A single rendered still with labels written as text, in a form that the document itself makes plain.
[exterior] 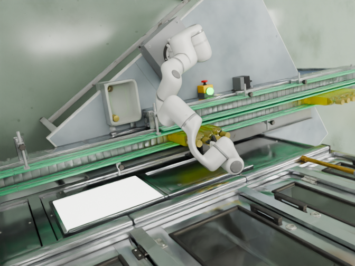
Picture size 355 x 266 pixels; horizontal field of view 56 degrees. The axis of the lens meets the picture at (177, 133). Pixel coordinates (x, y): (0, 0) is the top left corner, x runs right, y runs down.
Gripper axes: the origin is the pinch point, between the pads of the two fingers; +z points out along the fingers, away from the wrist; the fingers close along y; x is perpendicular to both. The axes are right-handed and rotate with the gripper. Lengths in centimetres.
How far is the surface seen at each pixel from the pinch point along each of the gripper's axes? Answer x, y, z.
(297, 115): -87, -9, 61
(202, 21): -22, 60, 58
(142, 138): 27.7, 3.6, 23.9
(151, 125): 20.9, 7.8, 32.4
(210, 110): -16.9, 8.7, 42.9
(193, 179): 10.2, -13.0, -1.5
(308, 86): -99, 10, 65
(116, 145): 41.2, 3.4, 20.1
